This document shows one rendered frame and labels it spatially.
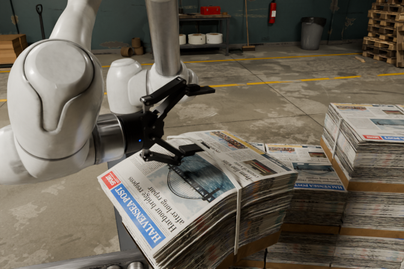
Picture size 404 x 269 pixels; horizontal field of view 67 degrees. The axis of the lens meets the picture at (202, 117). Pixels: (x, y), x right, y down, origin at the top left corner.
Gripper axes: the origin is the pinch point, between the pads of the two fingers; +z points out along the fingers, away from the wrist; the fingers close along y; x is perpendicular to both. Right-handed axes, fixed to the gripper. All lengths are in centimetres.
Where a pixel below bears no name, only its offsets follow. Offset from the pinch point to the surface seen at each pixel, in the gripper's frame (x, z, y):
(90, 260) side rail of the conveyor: -21, -23, 52
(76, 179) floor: -188, 8, 135
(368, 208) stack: 12, 77, 48
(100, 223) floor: -123, 8, 133
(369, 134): 6, 71, 17
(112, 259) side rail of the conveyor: -18, -17, 51
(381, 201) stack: 15, 80, 44
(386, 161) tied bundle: 12, 76, 26
